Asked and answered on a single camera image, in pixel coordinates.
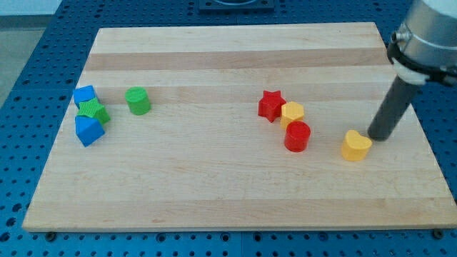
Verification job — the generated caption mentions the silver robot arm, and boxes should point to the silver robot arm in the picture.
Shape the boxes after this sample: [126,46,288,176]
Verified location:
[388,0,456,86]

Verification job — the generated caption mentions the red star block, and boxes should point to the red star block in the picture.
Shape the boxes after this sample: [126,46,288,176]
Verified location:
[258,91,286,123]

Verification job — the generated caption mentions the yellow hexagon block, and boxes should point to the yellow hexagon block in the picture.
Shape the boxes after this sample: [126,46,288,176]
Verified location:
[280,101,305,129]

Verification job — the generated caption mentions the yellow heart block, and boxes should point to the yellow heart block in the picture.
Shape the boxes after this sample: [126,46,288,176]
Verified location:
[341,130,373,161]

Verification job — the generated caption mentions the green star block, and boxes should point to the green star block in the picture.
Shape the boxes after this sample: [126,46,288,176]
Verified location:
[77,98,111,125]

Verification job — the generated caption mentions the wooden board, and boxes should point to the wooden board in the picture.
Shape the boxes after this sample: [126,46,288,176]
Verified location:
[23,22,456,232]

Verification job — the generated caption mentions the red cylinder block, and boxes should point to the red cylinder block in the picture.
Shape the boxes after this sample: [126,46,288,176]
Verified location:
[284,121,311,152]

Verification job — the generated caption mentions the green cylinder block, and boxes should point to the green cylinder block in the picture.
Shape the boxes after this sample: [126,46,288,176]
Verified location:
[124,86,151,116]

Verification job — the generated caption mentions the black mounting plate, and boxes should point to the black mounting plate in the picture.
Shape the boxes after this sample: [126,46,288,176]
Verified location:
[197,0,275,11]

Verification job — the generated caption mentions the blue pentagon block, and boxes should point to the blue pentagon block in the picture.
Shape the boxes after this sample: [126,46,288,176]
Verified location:
[75,116,105,147]

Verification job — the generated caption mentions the blue cube block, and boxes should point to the blue cube block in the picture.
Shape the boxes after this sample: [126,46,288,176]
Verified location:
[73,85,96,108]

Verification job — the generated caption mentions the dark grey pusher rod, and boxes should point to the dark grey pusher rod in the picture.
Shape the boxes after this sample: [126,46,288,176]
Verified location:
[367,76,421,141]

